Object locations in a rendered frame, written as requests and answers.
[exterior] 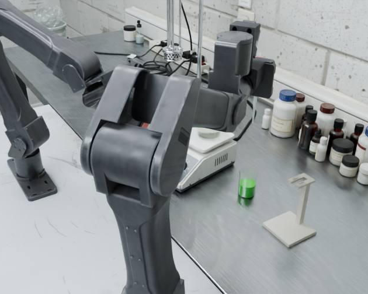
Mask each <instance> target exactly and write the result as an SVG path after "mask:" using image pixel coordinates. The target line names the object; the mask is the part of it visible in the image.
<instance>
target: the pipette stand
mask: <svg viewBox="0 0 368 294"><path fill-rule="evenodd" d="M302 179H303V181H301V182H299V183H297V184H295V187H297V188H298V189H299V188H301V193H300V199H299V203H298V209H297V215H295V214H294V213H292V212H291V211H288V212H286V213H283V214H281V215H279V216H277V217H275V218H272V219H270V220H268V221H266V222H264V223H263V225H262V226H264V227H265V228H266V229H267V230H268V231H270V232H271V233H272V234H273V235H274V236H275V237H277V238H278V239H279V240H280V241H281V242H282V243H284V244H285V245H286V246H287V247H291V246H293V245H295V244H297V243H299V242H301V241H303V240H305V239H307V238H309V237H311V236H313V235H315V234H317V231H316V230H315V229H313V228H312V227H311V226H310V225H308V224H307V223H305V222H304V221H303V220H304V215H305V209H306V206H307V200H308V194H309V190H310V185H311V184H312V183H314V182H315V180H314V179H313V178H311V177H310V176H308V175H307V174H305V173H302V174H299V175H298V176H295V177H292V178H290V179H288V180H287V181H288V182H289V183H291V184H292V183H294V182H297V181H299V180H302Z"/></svg>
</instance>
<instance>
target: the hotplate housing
mask: <svg viewBox="0 0 368 294"><path fill-rule="evenodd" d="M236 151H237V142H236V141H234V140H230V141H228V142H226V143H224V144H222V145H220V146H218V147H216V148H214V149H212V150H210V151H208V152H206V153H201V152H199V151H197V150H195V149H193V148H191V147H188V154H189V155H190V156H193V157H194V158H196V159H198V160H199V161H198V162H197V163H196V165H195V166H194V167H193V169H192V170H191V171H190V172H189V173H188V174H187V175H186V177H185V178H184V179H183V180H182V181H181V182H180V183H179V184H178V186H177V188H176V190H178V191H179V192H183V191H185V190H187V189H188V188H190V187H192V186H194V185H196V184H197V183H199V182H201V181H203V180H205V179H207V178H208V177H210V176H212V175H214V174H216V173H218V172H219V171H221V170H223V169H225V168H226V167H228V166H231V165H232V164H234V163H235V158H236Z"/></svg>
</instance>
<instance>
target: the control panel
mask: <svg viewBox="0 0 368 294"><path fill-rule="evenodd" d="M198 161H199V160H198V159H196V158H195V157H193V156H190V155H189V154H187V157H186V163H187V168H186V169H185V170H184V171H183V174H182V177H181V180H180V182H181V181H182V180H183V179H184V178H185V177H186V175H187V174H188V173H189V172H190V171H191V170H192V169H193V167H194V166H195V165H196V163H197V162H198Z"/></svg>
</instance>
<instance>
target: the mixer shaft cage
mask: <svg viewBox="0 0 368 294"><path fill-rule="evenodd" d="M181 4H182V0H179V46H174V0H166V8H167V46H166V47H164V48H163V49H162V51H163V52H164V57H163V59H164V60H166V61H171V62H175V61H180V60H182V52H183V48H182V47H181ZM171 31H172V45H171Z"/></svg>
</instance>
